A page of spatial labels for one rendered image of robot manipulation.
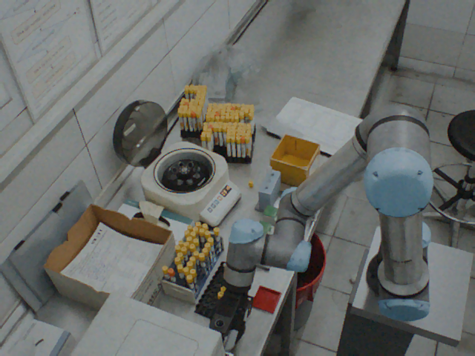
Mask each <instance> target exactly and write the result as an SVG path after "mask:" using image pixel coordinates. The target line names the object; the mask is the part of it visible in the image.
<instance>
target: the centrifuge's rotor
mask: <svg viewBox="0 0 475 356"><path fill-rule="evenodd" d="M179 165H180V167H179ZM209 180H210V173H209V170H208V168H207V167H206V166H205V165H204V164H203V163H201V162H198V161H195V160H192V159H183V160H180V161H177V162H175V163H174V164H172V165H170V166H168V167H167V169H165V172H164V173H163V178H162V181H163V187H165V188H167V190H170V191H175V192H189V191H194V190H196V189H198V188H199V187H201V186H202V185H204V184H205V183H207V182H208V181H209Z"/></svg>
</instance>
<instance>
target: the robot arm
mask: <svg viewBox="0 0 475 356"><path fill-rule="evenodd" d="M364 173H365V175H364V188H365V192H366V196H367V199H368V201H369V202H370V204H371V205H372V206H373V207H374V208H375V209H376V210H377V212H378V213H379V224H380V232H381V242H380V246H379V251H378V253H377V254H376V255H375V256H374V257H373V258H372V260H371V261H370V262H369V263H368V266H367V271H366V276H367V282H368V283H369V285H370V288H371V289H372V290H373V291H374V292H375V293H377V295H378V296H379V301H378V305H379V311H380V312H381V314H383V315H384V316H385V317H388V318H390V319H392V320H399V321H417V320H419V319H422V318H424V317H427V316H428V315H429V312H430V297H429V270H428V245H429V244H430V242H431V232H430V229H429V227H428V226H427V225H426V224H425V223H424V222H423V211H424V210H425V209H426V208H427V206H428V204H429V202H430V198H431V195H432V190H433V174H432V171H431V159H430V132H429V128H428V124H427V123H426V121H425V119H424V118H423V116H422V115H421V114H420V112H418V111H417V110H416V109H414V108H411V107H409V106H406V105H400V104H394V105H385V106H384V107H381V108H379V109H377V110H375V111H373V112H372V113H371V114H370V115H368V116H367V117H366V118H365V119H364V120H363V121H362V122H359V123H358V124H357V126H356V127H355V129H354V136H352V137H351V138H350V139H349V140H348V141H347V142H346V143H345V144H344V145H342V146H341V147H340V148H339V149H338V150H337V151H336V153H335V154H334V155H332V156H331V157H330V158H329V159H328V160H327V161H326V162H325V163H323V164H322V165H321V166H320V167H319V168H318V169H317V170H316V171H315V173H313V174H312V175H311V176H310V177H308V178H307V179H306V180H305V181H304V182H302V183H301V184H300V185H299V186H298V187H291V188H288V189H286V190H285V191H284V192H283V193H282V195H281V199H280V201H279V204H278V215H277V219H276V224H275V231H273V234H266V233H264V232H263V226H262V225H261V223H260V222H257V221H254V220H251V219H240V220H236V221H234V222H233V225H232V229H231V233H230V236H229V246H228V251H227V256H226V263H224V264H223V267H225V271H224V275H223V277H224V278H223V284H224V287H225V288H226V290H225V291H224V293H223V296H222V297H221V298H220V299H219V301H220V302H219V303H217V304H216V305H215V307H216V309H215V310H214V309H213V311H212V315H211V319H210V324H209V328H210V329H211V330H214V331H216V332H220V333H221V335H222V339H223V346H224V340H225V337H226V336H227V337H228V338H227V341H226V342H225V345H226V346H224V347H225V348H224V350H225V351H227V352H229V351H230V350H231V349H232V348H233V347H234V345H235V344H236V343H237V342H238V341H239V339H241V338H242V336H243V335H244V333H245V331H246V321H244V319H245V316H246V311H247V309H248V313H247V318H248V317H249V315H250V314H251V310H252V304H253V299H254V297H252V296H249V295H248V293H249V291H250V290H251V288H252V283H253V281H254V276H255V269H256V265H257V264H258V265H262V266H268V267H273V268H279V269H283V270H286V271H295V272H301V273H303V272H305V271H306V270H307V267H308V264H309V258H310V253H311V243H309V242H307V241H305V240H304V235H305V229H306V223H307V219H309V218H310V217H311V216H312V215H314V214H315V213H316V212H318V211H319V210H320V209H321V208H322V207H323V206H324V205H326V204H327V203H328V202H329V201H330V200H332V199H333V198H335V197H336V196H337V195H338V194H340V193H341V192H342V191H343V190H344V189H345V188H346V187H347V186H348V185H349V184H351V183H352V182H353V181H355V180H357V179H358V178H359V177H360V176H361V175H362V174H364ZM247 298H251V299H250V300H249V299H247ZM250 305H251V307H250ZM249 309H250V310H249Z"/></svg>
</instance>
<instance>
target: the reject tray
mask: <svg viewBox="0 0 475 356"><path fill-rule="evenodd" d="M281 295H282V293H281V292H279V291H275V290H272V289H268V288H266V286H262V285H260V287H259V289H258V290H257V291H256V294H255V296H254V299H253V304H252V306H253V307H255V308H258V309H263V310H264V311H267V312H271V313H273V314H274V311H275V308H276V306H277V304H278V301H279V300H280V298H281Z"/></svg>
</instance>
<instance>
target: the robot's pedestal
mask: <svg viewBox="0 0 475 356"><path fill-rule="evenodd" d="M369 251H370V250H369V249H367V248H366V249H365V250H364V253H363V257H362V259H361V263H360V266H359V269H358V273H357V275H356V279H355V283H354V286H353V290H352V292H351V295H350V297H349V300H348V302H347V310H346V314H345V318H344V324H343V328H342V332H341V338H340V340H339V342H338V348H337V352H336V356H405V355H406V353H407V350H408V348H409V346H410V343H411V341H412V339H413V336H414V334H412V333H410V332H406V331H404V330H401V329H397V328H395V327H392V326H389V325H386V324H383V323H380V322H378V321H375V320H371V319H369V318H366V317H362V316H359V315H355V314H351V313H350V310H351V306H352V304H353V301H354V299H355V296H356V292H357V289H358V285H359V281H360V279H361V274H362V272H363V269H364V264H365V262H366V259H367V256H368V254H369Z"/></svg>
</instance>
